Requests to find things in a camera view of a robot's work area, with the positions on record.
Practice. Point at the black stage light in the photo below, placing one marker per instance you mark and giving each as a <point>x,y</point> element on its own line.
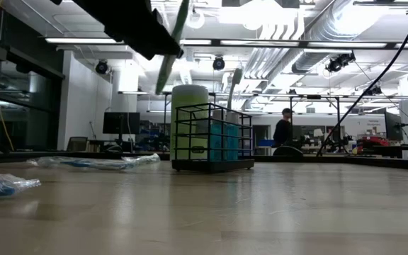
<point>373,91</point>
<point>340,62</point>

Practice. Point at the black aluminium table frame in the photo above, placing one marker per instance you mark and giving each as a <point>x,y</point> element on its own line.
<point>12,156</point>

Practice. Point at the black ceiling camera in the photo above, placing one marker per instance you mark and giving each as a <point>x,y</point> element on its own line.
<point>219,63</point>
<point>102,67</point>

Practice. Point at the silver ceiling duct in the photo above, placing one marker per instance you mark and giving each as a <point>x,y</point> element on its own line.
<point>331,35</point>

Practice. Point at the person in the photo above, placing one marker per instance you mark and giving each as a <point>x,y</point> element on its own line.
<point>282,129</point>

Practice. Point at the dark flat monitor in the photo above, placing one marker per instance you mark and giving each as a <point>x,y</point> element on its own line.
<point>392,125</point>

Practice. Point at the black office chair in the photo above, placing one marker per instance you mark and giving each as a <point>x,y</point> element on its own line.
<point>77,144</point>

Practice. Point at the black metal stand frame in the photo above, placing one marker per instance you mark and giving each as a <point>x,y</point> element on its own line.
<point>314,96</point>

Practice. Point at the long ceiling light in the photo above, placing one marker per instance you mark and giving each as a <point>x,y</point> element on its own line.
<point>345,45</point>
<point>83,40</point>

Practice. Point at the green wipes canister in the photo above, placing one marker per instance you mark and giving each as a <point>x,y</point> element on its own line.
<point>190,95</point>

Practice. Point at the blue mouthwash bottle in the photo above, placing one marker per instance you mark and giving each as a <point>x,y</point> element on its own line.
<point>232,141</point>
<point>216,141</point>

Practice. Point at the blue storage bin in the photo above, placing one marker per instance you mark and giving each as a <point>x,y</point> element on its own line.
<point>266,143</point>

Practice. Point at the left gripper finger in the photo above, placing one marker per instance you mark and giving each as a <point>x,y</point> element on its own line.
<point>147,42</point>

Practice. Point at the black computer monitor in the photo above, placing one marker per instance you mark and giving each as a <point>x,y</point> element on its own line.
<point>119,123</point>

